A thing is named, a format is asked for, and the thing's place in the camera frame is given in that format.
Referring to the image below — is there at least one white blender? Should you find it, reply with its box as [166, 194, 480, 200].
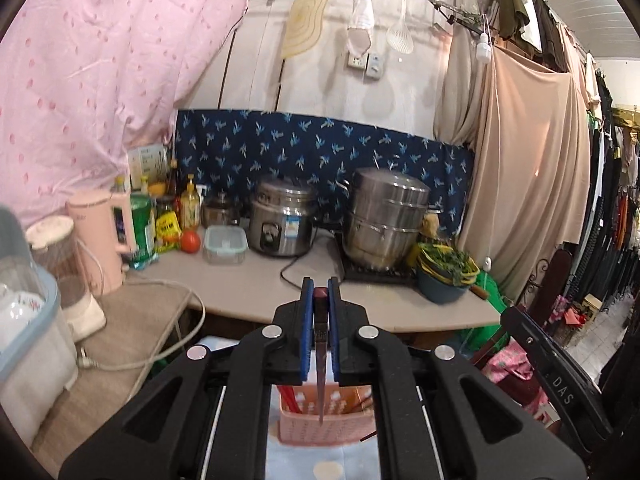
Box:
[25, 214, 109, 344]

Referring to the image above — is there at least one navy leaf-print cloth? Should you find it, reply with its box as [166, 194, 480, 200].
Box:
[172, 108, 476, 239]

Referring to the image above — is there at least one pink floral cloth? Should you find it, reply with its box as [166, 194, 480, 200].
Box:
[481, 344, 557, 429]

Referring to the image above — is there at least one beige curtain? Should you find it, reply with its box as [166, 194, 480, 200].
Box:
[432, 30, 597, 307]

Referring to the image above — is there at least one row of hanging clothes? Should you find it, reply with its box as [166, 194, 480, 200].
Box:
[492, 0, 640, 412]

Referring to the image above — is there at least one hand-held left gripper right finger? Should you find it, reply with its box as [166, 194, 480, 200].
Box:
[327, 276, 587, 480]

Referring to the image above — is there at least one white hanging cloth bag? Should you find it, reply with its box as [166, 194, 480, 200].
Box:
[346, 0, 376, 56]

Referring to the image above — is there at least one pink electric kettle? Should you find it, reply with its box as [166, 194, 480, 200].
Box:
[65, 189, 139, 296]

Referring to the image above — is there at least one white power cable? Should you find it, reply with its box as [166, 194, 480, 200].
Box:
[75, 274, 207, 374]

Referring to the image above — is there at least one dark sauce bottle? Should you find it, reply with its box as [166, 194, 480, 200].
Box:
[168, 158, 181, 211]

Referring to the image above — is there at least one blue bowl of greens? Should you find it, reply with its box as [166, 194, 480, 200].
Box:
[414, 241, 482, 306]

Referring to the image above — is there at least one yellow seasoning packet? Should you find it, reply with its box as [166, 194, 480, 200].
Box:
[154, 210, 182, 254]

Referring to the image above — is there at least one wooden side counter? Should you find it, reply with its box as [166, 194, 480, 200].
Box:
[30, 279, 202, 467]

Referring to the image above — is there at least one dark wooden chair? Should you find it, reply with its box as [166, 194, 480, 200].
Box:
[529, 247, 574, 322]

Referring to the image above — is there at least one steel rice cooker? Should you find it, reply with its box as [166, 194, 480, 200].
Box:
[247, 177, 319, 259]

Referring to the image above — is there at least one green sack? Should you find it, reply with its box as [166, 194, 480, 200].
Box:
[464, 269, 512, 362]

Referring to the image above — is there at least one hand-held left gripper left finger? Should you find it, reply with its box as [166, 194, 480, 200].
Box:
[59, 277, 316, 480]

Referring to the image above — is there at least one white dish bin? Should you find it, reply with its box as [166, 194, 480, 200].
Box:
[0, 204, 81, 449]

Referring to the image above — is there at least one white hanging light bulb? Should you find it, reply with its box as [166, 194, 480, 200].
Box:
[473, 15, 494, 65]

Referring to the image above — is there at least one pink dotted cloth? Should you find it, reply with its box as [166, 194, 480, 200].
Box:
[0, 0, 250, 232]

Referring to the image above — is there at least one pink perforated utensil holder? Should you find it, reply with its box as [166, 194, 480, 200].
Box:
[277, 384, 377, 449]

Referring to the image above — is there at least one grey wall switch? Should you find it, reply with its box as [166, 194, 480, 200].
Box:
[364, 52, 386, 81]

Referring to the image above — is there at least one stacked steel steamer pot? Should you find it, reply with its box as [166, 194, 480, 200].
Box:
[340, 167, 442, 274]

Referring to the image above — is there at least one white skimmer ladle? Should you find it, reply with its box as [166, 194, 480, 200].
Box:
[385, 0, 417, 55]

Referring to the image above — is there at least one black appliance cable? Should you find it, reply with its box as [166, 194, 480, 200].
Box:
[279, 255, 347, 294]

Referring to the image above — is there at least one small lidded steel pot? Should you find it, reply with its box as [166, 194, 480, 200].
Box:
[201, 189, 241, 229]

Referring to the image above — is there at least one white carton box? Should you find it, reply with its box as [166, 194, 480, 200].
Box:
[127, 143, 171, 194]

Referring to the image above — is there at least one yellow oil bottle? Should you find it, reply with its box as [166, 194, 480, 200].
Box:
[179, 174, 201, 231]

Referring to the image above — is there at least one yellow hanging cutting board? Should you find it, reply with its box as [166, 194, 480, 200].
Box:
[279, 0, 333, 61]

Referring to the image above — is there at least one clear lidded food container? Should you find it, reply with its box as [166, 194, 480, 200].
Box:
[203, 225, 250, 266]

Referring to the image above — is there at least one dark maroon chopstick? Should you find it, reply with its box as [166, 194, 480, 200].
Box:
[313, 287, 329, 426]

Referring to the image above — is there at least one white cord switch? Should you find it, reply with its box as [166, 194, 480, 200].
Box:
[481, 60, 495, 272]

